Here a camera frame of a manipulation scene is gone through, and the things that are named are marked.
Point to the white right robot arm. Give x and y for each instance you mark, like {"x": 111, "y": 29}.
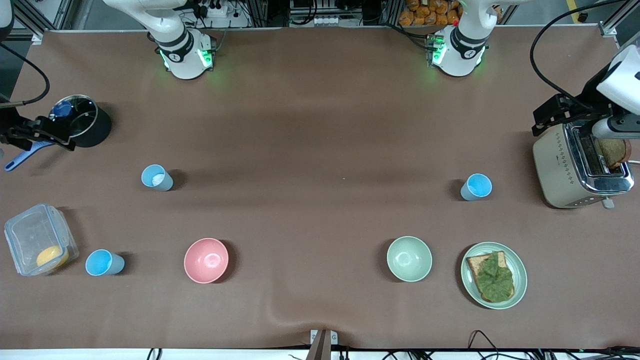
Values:
{"x": 182, "y": 60}

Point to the toast slice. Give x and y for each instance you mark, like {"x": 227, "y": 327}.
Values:
{"x": 475, "y": 263}

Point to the pale green plate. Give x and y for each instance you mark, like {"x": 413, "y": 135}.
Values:
{"x": 520, "y": 270}

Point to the pale green bowl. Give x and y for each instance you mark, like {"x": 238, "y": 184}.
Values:
{"x": 409, "y": 259}

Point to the white power strip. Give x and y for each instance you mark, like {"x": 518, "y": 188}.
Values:
{"x": 327, "y": 21}
{"x": 217, "y": 10}

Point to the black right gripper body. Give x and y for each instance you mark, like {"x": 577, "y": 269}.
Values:
{"x": 7, "y": 125}

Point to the beige metal toaster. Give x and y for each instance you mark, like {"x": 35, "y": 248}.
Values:
{"x": 555, "y": 170}

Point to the bag of orange buns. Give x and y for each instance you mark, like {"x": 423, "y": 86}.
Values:
{"x": 425, "y": 12}

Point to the glass pot lid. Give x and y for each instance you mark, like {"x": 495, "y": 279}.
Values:
{"x": 82, "y": 117}

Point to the brown bread slice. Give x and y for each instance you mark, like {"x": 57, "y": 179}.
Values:
{"x": 614, "y": 152}

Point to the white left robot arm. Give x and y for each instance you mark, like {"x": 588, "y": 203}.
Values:
{"x": 457, "y": 55}

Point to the blue plastic spatula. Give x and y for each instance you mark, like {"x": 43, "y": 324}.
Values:
{"x": 25, "y": 156}

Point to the pink bowl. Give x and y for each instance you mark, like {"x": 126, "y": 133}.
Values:
{"x": 206, "y": 260}

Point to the blue plastic cup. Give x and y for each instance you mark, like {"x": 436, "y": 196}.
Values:
{"x": 156, "y": 177}
{"x": 102, "y": 262}
{"x": 476, "y": 186}

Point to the yellow round food item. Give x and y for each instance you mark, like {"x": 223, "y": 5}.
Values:
{"x": 52, "y": 257}

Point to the aluminium frame profile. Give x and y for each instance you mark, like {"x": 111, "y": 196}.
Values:
{"x": 320, "y": 347}

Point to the green lettuce leaf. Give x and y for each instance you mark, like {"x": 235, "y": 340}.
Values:
{"x": 495, "y": 280}

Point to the clear plastic food container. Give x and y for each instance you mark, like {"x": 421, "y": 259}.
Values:
{"x": 30, "y": 235}

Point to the black cooking pot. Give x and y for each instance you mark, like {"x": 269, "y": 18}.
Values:
{"x": 99, "y": 132}

